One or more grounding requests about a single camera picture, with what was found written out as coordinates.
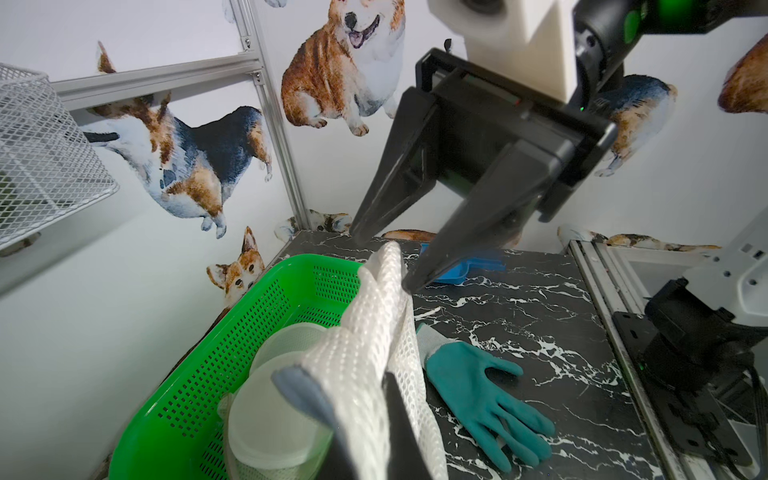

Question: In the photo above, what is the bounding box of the green plastic basket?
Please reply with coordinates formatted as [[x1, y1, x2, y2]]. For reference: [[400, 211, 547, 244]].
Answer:
[[109, 254, 360, 479]]

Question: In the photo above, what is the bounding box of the teal rubber glove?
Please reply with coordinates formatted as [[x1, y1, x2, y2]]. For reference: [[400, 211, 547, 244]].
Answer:
[[416, 324, 556, 473]]

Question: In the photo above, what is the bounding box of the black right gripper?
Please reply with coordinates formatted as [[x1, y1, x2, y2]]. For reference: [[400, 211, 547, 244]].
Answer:
[[350, 49, 618, 294]]

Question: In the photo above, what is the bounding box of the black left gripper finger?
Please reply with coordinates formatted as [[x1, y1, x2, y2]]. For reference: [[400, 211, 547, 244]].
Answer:
[[323, 372, 432, 480]]

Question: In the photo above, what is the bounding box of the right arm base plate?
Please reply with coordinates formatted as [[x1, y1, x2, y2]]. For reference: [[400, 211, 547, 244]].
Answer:
[[612, 311, 754, 467]]

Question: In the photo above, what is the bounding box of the white wire wall basket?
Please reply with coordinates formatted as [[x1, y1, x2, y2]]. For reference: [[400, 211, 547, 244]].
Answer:
[[1, 64, 119, 249]]

